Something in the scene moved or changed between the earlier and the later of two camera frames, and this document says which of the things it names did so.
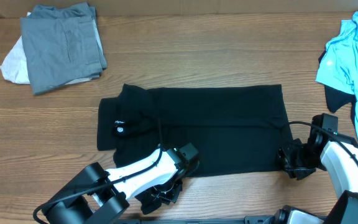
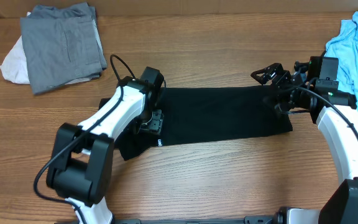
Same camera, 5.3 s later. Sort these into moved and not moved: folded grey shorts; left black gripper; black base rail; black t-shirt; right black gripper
Moved: black t-shirt; left black gripper; right black gripper
Not moved: black base rail; folded grey shorts
